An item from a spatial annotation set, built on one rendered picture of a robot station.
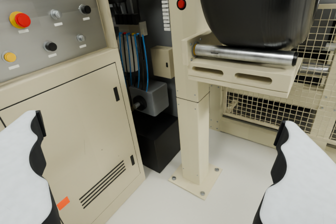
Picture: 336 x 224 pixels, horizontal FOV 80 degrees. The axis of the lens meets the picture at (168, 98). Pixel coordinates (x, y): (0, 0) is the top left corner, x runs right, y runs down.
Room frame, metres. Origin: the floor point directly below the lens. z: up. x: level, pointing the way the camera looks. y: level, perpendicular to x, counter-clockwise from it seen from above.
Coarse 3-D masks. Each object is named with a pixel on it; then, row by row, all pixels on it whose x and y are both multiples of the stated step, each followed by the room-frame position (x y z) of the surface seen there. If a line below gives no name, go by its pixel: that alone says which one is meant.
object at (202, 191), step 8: (208, 168) 0.97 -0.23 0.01; (216, 168) 0.95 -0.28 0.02; (176, 176) 0.93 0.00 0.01; (208, 176) 0.90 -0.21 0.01; (216, 176) 0.90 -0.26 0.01; (176, 184) 0.87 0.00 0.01; (184, 184) 0.86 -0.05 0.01; (192, 184) 0.85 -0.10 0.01; (200, 184) 0.85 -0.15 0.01; (208, 184) 0.84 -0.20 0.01; (192, 192) 0.80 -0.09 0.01; (200, 192) 0.79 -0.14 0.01; (208, 192) 0.79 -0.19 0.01
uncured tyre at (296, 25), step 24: (216, 0) 0.60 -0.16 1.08; (240, 0) 0.56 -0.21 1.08; (264, 0) 0.52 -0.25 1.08; (288, 0) 0.50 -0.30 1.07; (312, 0) 0.52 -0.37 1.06; (216, 24) 0.63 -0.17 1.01; (240, 24) 0.59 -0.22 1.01; (264, 24) 0.55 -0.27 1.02; (288, 24) 0.52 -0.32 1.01; (264, 48) 0.63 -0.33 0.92; (288, 48) 0.61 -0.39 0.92
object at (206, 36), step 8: (200, 32) 0.84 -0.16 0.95; (208, 32) 0.88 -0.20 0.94; (184, 40) 0.74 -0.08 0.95; (192, 40) 0.77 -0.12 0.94; (200, 40) 0.82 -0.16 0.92; (208, 40) 0.88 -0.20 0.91; (216, 40) 0.94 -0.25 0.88; (184, 48) 0.74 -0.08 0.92; (192, 48) 0.76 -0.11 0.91; (184, 56) 0.75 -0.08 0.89; (192, 56) 0.77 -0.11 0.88; (184, 64) 0.75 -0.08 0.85
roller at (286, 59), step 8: (200, 48) 0.75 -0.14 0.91; (208, 48) 0.73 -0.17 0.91; (216, 48) 0.71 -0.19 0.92; (224, 48) 0.69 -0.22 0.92; (232, 48) 0.68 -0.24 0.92; (240, 48) 0.67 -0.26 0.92; (248, 48) 0.65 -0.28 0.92; (256, 48) 0.64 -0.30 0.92; (208, 56) 0.74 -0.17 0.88; (216, 56) 0.71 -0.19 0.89; (224, 56) 0.69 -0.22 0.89; (232, 56) 0.67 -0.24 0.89; (240, 56) 0.65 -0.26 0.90; (248, 56) 0.63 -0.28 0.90; (256, 56) 0.62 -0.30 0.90; (264, 56) 0.61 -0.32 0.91; (272, 56) 0.59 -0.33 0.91; (280, 56) 0.58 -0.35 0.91; (288, 56) 0.57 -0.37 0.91; (296, 56) 0.56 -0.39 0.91; (280, 64) 0.58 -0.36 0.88; (288, 64) 0.56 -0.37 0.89
